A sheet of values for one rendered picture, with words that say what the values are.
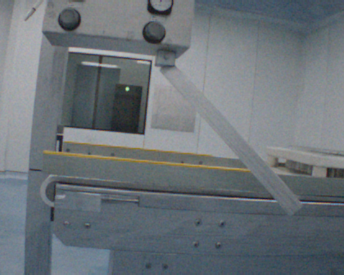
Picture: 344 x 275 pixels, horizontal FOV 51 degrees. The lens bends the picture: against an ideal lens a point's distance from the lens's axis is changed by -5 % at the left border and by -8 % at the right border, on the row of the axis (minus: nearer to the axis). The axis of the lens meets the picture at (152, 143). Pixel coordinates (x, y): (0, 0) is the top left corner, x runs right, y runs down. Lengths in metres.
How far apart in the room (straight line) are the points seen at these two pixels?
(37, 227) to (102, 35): 0.51
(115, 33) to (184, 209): 0.29
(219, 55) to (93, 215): 5.70
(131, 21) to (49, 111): 0.38
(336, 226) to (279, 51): 5.99
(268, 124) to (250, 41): 1.41
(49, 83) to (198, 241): 0.48
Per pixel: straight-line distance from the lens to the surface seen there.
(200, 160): 0.88
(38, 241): 0.92
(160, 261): 0.67
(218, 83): 6.14
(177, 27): 0.57
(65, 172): 0.58
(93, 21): 0.56
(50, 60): 0.88
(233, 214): 0.63
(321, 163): 0.71
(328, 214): 0.71
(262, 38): 6.54
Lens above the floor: 1.04
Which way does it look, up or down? 3 degrees down
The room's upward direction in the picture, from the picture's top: 6 degrees clockwise
